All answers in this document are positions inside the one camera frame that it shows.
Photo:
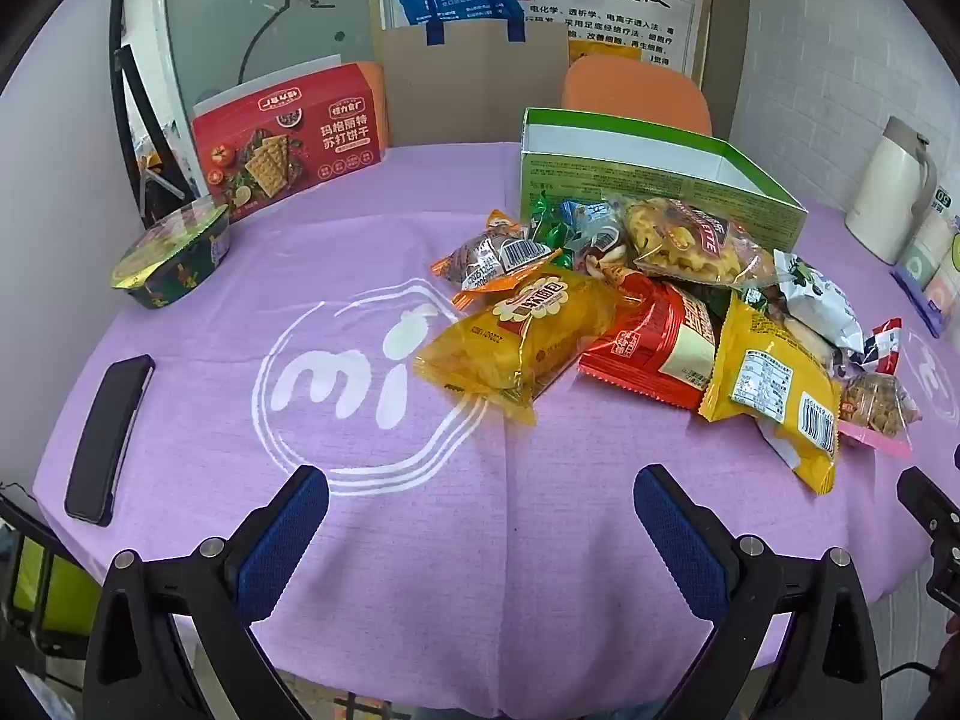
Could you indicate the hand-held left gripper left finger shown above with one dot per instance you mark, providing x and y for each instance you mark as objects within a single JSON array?
[{"x": 289, "y": 540}]

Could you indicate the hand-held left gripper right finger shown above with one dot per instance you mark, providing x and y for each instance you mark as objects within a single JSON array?
[{"x": 675, "y": 540}]

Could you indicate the clear pink-edged snack packet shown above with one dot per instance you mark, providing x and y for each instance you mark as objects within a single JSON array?
[{"x": 874, "y": 405}]

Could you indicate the small striped snack packet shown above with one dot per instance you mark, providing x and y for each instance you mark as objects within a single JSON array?
[{"x": 881, "y": 345}]

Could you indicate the yellow snack packet white label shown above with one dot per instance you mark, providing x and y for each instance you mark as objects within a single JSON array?
[{"x": 765, "y": 382}]

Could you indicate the red snack packet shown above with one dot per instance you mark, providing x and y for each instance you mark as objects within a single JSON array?
[{"x": 645, "y": 345}]

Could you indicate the white green snack packet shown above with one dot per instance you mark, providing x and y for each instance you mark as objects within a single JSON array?
[{"x": 817, "y": 300}]

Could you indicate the brown snack packet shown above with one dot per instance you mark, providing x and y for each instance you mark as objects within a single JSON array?
[{"x": 604, "y": 259}]

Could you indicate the clear waffle snack packet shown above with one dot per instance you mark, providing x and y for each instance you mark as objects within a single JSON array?
[{"x": 690, "y": 240}]

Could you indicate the clear orange-edged snack packet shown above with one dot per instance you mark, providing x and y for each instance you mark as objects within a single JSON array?
[{"x": 487, "y": 255}]

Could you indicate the green cardboard box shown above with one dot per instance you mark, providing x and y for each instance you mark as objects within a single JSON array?
[{"x": 637, "y": 180}]

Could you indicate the black phone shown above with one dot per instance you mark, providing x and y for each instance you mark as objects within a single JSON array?
[{"x": 109, "y": 435}]

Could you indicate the paper cup pack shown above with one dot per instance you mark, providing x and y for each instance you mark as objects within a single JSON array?
[{"x": 934, "y": 270}]

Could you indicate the yellow bread packet red label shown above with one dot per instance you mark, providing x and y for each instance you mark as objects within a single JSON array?
[{"x": 517, "y": 337}]

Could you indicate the purple printed tablecloth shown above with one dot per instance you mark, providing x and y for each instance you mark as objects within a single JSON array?
[{"x": 360, "y": 255}]

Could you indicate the instant noodle bowl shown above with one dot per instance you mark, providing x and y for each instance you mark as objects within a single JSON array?
[{"x": 172, "y": 255}]

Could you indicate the cream thermos jug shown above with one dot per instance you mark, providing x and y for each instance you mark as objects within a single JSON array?
[{"x": 889, "y": 187}]

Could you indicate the red cracker box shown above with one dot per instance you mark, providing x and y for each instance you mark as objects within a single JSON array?
[{"x": 285, "y": 142}]

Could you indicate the black stand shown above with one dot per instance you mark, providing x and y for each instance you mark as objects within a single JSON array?
[{"x": 150, "y": 127}]

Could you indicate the brown paper bag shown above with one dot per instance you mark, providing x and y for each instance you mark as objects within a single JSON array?
[{"x": 480, "y": 90}]

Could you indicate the green seat black frame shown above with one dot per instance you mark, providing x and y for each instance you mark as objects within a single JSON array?
[{"x": 45, "y": 592}]

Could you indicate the white wall poster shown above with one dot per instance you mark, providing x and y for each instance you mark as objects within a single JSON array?
[{"x": 600, "y": 7}]

